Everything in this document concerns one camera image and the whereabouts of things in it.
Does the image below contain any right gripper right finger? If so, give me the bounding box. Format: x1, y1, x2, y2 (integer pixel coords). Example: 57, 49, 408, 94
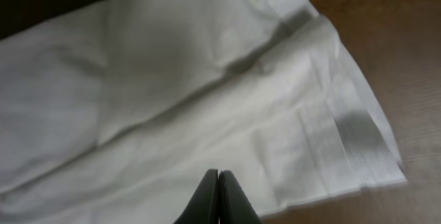
219, 170, 263, 224

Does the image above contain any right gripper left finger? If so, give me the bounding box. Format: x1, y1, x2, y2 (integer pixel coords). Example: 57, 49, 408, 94
174, 169, 218, 224

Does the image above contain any white t-shirt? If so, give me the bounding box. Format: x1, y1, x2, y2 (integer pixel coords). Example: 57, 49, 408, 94
1, 0, 406, 223

